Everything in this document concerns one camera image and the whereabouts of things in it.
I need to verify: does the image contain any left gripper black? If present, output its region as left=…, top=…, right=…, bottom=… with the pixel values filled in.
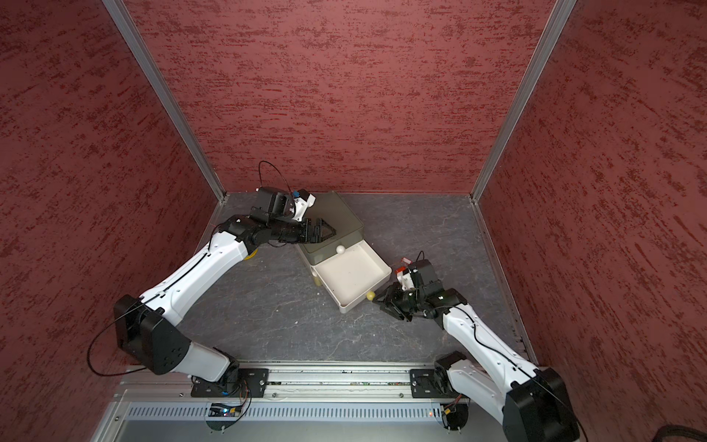
left=269, top=216, right=336, bottom=245

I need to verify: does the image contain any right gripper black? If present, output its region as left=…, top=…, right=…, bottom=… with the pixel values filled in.
left=371, top=281, right=425, bottom=322

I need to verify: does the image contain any white drawer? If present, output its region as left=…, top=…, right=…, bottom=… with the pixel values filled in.
left=309, top=241, right=392, bottom=314

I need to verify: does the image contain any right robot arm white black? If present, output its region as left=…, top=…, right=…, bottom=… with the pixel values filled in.
left=366, top=260, right=584, bottom=441

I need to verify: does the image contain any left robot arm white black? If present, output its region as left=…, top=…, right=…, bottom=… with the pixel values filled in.
left=114, top=187, right=336, bottom=392

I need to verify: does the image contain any yellow pencil cup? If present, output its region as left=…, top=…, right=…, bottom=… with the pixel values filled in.
left=244, top=249, right=258, bottom=261

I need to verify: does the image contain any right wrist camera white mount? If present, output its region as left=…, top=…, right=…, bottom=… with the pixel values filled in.
left=396, top=263, right=423, bottom=291

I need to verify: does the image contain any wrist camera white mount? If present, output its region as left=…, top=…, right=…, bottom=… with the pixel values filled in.
left=396, top=263, right=423, bottom=291
left=292, top=189, right=316, bottom=222

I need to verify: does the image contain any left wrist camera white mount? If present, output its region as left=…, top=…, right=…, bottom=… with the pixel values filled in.
left=292, top=189, right=316, bottom=222

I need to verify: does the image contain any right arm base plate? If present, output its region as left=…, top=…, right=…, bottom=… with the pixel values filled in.
left=409, top=368, right=458, bottom=400

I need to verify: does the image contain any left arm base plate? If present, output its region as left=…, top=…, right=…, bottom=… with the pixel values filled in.
left=191, top=368, right=270, bottom=399

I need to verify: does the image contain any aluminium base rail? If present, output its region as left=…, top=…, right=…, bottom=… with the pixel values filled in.
left=94, top=361, right=506, bottom=441

